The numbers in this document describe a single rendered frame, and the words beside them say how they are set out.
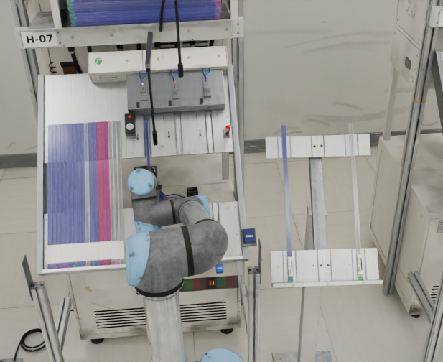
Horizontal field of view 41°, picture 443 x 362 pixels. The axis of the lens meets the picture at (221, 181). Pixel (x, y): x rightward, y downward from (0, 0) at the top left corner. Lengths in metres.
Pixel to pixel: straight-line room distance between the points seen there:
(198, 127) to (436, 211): 1.01
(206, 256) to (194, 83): 0.92
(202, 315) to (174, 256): 1.30
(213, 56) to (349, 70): 1.90
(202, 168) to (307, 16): 1.42
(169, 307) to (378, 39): 2.80
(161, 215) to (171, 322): 0.39
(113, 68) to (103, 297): 0.96
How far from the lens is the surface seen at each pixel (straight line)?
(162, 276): 1.32
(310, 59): 3.81
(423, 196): 2.56
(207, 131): 2.09
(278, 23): 3.69
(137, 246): 1.31
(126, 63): 2.12
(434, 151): 2.90
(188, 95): 2.08
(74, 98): 2.18
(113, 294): 2.50
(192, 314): 2.58
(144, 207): 1.70
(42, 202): 2.08
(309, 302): 2.23
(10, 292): 3.13
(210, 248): 1.32
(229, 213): 2.01
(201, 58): 2.11
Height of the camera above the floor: 1.99
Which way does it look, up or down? 32 degrees down
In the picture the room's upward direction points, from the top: 2 degrees counter-clockwise
